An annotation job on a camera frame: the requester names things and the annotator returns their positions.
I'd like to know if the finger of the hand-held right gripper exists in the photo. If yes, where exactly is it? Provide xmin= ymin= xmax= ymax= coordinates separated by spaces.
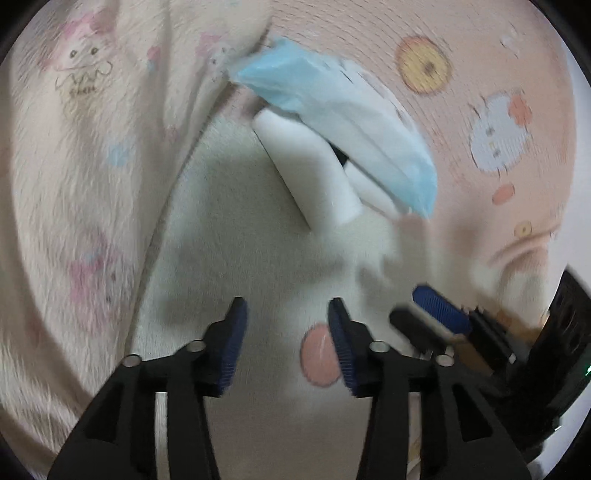
xmin=389 ymin=307 xmax=456 ymax=354
xmin=412 ymin=285 xmax=519 ymax=366

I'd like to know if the pink cartoon printed mat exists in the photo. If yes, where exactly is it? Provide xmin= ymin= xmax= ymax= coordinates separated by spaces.
xmin=124 ymin=0 xmax=583 ymax=480

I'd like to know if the cream fluffy printed blanket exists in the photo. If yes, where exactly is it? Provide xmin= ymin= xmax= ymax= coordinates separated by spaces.
xmin=0 ymin=0 xmax=273 ymax=467

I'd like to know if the blue and white plastic packet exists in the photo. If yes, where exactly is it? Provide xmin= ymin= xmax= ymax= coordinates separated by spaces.
xmin=228 ymin=37 xmax=438 ymax=220

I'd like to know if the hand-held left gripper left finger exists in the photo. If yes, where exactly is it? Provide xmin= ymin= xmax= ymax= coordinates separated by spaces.
xmin=46 ymin=296 xmax=250 ymax=480

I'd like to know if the white foam block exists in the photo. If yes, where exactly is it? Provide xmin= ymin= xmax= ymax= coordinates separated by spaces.
xmin=252 ymin=108 xmax=363 ymax=232
xmin=344 ymin=164 xmax=402 ymax=217

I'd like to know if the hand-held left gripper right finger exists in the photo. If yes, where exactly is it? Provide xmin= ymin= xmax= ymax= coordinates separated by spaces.
xmin=327 ymin=298 xmax=532 ymax=480

